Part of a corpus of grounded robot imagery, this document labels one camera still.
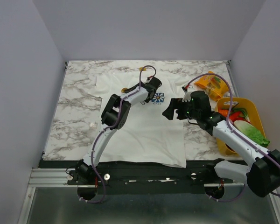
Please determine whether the white t-shirt with flower print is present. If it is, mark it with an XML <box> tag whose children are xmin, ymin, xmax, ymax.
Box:
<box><xmin>98</xmin><ymin>71</ymin><xmax>191</xmax><ymax>168</ymax></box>

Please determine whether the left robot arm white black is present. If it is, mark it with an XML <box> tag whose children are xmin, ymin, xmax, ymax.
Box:
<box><xmin>75</xmin><ymin>76</ymin><xmax>162</xmax><ymax>184</ymax></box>

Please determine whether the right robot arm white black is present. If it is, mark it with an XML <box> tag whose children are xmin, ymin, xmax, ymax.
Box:
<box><xmin>162</xmin><ymin>91</ymin><xmax>280</xmax><ymax>197</ymax></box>

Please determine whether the toy carrot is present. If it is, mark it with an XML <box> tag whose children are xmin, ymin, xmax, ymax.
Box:
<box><xmin>218</xmin><ymin>109</ymin><xmax>228</xmax><ymax>117</ymax></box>

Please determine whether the orange candy bag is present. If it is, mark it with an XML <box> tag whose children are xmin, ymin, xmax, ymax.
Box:
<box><xmin>195</xmin><ymin>71</ymin><xmax>229</xmax><ymax>101</ymax></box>

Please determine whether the toy red chili pepper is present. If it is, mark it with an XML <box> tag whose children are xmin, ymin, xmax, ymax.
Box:
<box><xmin>229</xmin><ymin>111</ymin><xmax>241</xmax><ymax>122</ymax></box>

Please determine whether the toy green onion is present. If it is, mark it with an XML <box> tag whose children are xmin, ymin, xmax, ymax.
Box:
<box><xmin>232</xmin><ymin>106</ymin><xmax>248</xmax><ymax>118</ymax></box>

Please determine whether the yellow plastic basket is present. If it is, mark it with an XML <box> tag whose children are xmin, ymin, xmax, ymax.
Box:
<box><xmin>215</xmin><ymin>97</ymin><xmax>266</xmax><ymax>157</ymax></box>

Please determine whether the toy napa cabbage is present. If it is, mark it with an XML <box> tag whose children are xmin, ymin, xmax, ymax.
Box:
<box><xmin>233</xmin><ymin>120</ymin><xmax>270</xmax><ymax>147</ymax></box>

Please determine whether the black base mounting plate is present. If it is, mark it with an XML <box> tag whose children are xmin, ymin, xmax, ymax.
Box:
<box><xmin>39</xmin><ymin>160</ymin><xmax>232</xmax><ymax>199</ymax></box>

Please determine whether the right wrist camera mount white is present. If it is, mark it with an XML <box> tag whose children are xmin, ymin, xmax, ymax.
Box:
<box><xmin>182</xmin><ymin>92</ymin><xmax>191</xmax><ymax>102</ymax></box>

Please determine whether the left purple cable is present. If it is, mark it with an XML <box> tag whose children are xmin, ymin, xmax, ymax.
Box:
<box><xmin>79</xmin><ymin>65</ymin><xmax>157</xmax><ymax>204</ymax></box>

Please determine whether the purple cable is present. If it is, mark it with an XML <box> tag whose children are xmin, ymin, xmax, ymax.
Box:
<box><xmin>79</xmin><ymin>65</ymin><xmax>157</xmax><ymax>204</ymax></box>
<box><xmin>182</xmin><ymin>73</ymin><xmax>280</xmax><ymax>203</ymax></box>

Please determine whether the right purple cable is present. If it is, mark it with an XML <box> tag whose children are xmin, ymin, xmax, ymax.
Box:
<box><xmin>182</xmin><ymin>73</ymin><xmax>280</xmax><ymax>203</ymax></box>

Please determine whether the aluminium rail frame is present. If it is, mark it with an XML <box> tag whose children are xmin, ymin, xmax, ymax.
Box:
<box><xmin>18</xmin><ymin>168</ymin><xmax>280</xmax><ymax>224</ymax></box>

